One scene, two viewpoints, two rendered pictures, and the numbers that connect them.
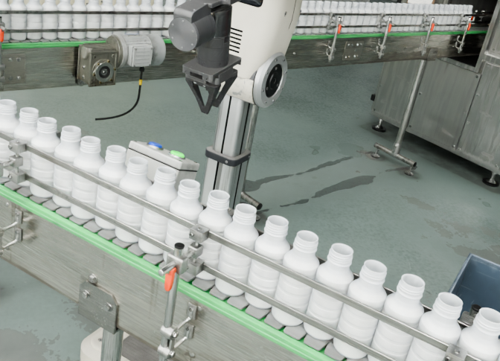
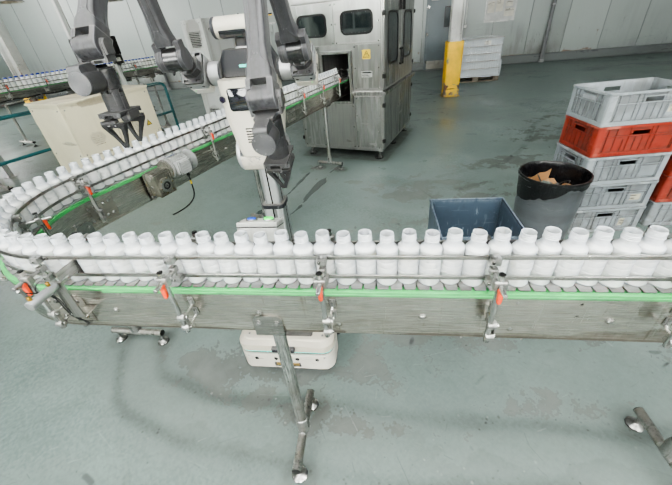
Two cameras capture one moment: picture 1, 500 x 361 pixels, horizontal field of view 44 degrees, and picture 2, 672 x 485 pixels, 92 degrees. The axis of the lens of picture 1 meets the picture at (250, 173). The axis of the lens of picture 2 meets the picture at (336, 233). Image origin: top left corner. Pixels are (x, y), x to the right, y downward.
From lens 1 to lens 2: 0.32 m
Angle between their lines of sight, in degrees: 17
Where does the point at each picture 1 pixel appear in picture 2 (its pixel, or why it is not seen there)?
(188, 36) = (268, 145)
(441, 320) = (480, 245)
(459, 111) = (351, 127)
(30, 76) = (120, 207)
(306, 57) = not seen: hidden behind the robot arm
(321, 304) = (408, 265)
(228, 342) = (360, 309)
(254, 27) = not seen: hidden behind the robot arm
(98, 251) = (257, 296)
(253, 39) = not seen: hidden behind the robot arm
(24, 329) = (196, 348)
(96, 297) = (266, 321)
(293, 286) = (389, 263)
